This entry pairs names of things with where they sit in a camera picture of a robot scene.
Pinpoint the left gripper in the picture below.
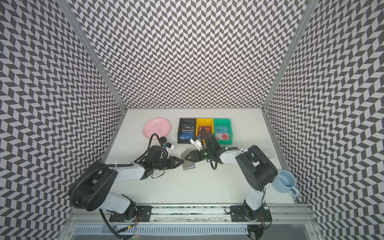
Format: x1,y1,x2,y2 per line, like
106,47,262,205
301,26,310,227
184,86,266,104
153,156,185,171

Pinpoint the grey card holder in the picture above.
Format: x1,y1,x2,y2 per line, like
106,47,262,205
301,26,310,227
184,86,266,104
181,149,196,171

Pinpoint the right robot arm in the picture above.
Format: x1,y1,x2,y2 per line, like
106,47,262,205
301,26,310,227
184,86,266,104
182,134,278,222

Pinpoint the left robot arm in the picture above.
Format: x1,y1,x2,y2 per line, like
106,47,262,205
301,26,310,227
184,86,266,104
69,146,184,222

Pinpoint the black bin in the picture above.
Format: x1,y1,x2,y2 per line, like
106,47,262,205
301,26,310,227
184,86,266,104
177,118,197,144

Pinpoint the yellow bin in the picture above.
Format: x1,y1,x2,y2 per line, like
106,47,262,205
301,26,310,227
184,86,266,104
196,118,215,144

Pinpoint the pink plate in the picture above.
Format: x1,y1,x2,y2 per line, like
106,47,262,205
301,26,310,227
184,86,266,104
143,118,172,139

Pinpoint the green bin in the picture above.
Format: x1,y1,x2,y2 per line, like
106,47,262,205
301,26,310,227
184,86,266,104
214,119,233,145

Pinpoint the light blue mug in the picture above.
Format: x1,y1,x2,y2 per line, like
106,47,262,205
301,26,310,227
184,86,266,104
272,170,300,198

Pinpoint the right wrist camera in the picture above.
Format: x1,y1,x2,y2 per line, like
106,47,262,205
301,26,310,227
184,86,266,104
190,139,203,151

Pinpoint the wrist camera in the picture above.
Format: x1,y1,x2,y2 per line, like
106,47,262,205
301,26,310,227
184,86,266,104
164,143,175,152
190,139,203,151

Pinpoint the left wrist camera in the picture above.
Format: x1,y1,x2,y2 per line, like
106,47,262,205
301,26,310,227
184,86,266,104
164,143,175,152

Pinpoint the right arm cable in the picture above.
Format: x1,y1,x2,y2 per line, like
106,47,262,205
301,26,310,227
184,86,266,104
200,126,241,171

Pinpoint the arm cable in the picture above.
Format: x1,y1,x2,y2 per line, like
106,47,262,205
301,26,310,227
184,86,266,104
133,132,169,179
200,126,241,171

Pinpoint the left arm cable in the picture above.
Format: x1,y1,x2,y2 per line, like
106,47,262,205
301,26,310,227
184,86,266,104
133,132,169,179

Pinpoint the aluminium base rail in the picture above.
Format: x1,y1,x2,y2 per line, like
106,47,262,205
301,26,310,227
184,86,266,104
64,203,319,232

